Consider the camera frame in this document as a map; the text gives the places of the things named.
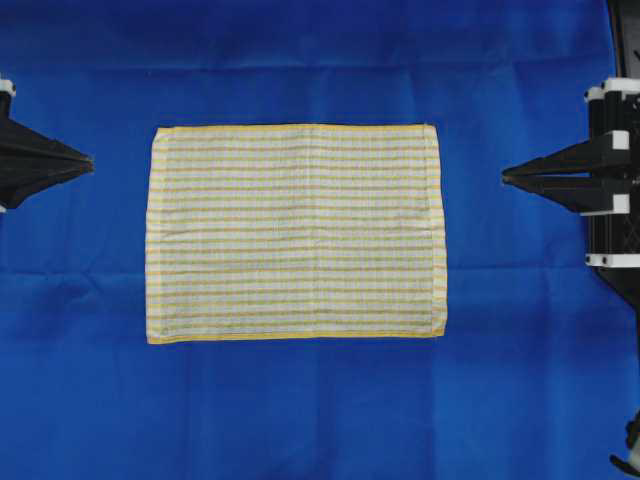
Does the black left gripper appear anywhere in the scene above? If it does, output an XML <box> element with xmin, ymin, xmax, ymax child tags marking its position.
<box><xmin>0</xmin><ymin>76</ymin><xmax>94</xmax><ymax>209</ymax></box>

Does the yellow white striped towel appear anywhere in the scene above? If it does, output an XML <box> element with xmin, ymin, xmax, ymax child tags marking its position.
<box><xmin>145</xmin><ymin>124</ymin><xmax>448</xmax><ymax>344</ymax></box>

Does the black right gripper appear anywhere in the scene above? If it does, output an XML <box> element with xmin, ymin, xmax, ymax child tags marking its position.
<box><xmin>502</xmin><ymin>77</ymin><xmax>639</xmax><ymax>269</ymax></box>

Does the blue table cloth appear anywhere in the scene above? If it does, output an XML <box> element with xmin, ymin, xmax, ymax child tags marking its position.
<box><xmin>1</xmin><ymin>1</ymin><xmax>639</xmax><ymax>479</ymax></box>

